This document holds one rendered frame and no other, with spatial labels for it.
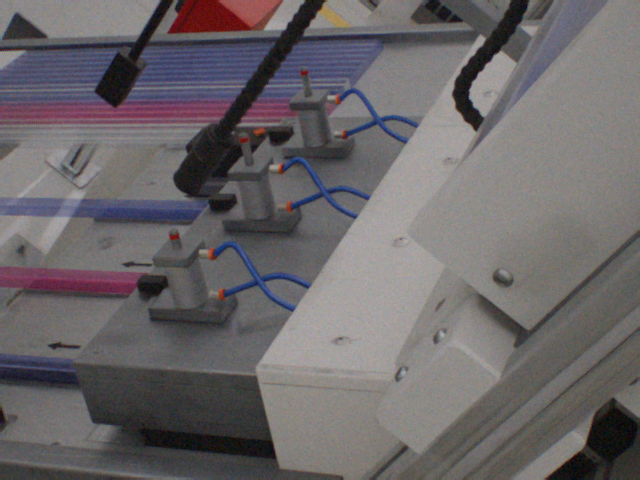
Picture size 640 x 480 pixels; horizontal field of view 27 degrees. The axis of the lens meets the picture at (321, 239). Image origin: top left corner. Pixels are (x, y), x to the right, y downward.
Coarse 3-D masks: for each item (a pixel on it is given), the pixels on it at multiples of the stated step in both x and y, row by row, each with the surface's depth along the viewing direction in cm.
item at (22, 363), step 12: (0, 360) 89; (12, 360) 89; (24, 360) 88; (36, 360) 88; (48, 360) 88; (60, 360) 88; (72, 360) 87; (0, 372) 89; (12, 372) 88; (24, 372) 88; (36, 372) 88; (48, 372) 87; (60, 372) 87; (72, 372) 86
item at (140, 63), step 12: (120, 60) 97; (144, 60) 98; (108, 72) 98; (120, 72) 97; (132, 72) 97; (108, 84) 98; (120, 84) 98; (132, 84) 98; (108, 96) 99; (120, 96) 98
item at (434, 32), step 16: (224, 32) 140; (240, 32) 139; (256, 32) 138; (272, 32) 138; (304, 32) 136; (320, 32) 135; (336, 32) 134; (352, 32) 133; (368, 32) 132; (384, 32) 132; (400, 32) 131; (416, 32) 130; (432, 32) 130; (448, 32) 129; (464, 32) 128; (0, 48) 150; (16, 48) 149; (32, 48) 148; (48, 48) 148; (64, 48) 147; (80, 48) 146
